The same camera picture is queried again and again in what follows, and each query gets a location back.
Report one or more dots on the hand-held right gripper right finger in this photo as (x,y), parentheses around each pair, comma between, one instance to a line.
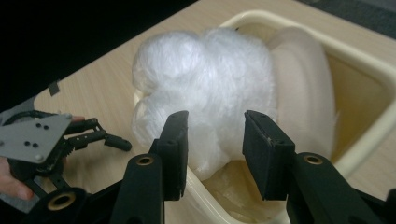
(267,161)

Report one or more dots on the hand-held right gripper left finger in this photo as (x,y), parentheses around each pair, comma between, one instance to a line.
(176,155)

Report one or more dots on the clear plastic bag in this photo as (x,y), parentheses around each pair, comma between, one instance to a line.
(205,87)

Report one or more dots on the cream plastic bin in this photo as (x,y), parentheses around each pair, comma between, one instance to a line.
(361,102)

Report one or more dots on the dark tape piece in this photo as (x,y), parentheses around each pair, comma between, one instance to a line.
(53,88)

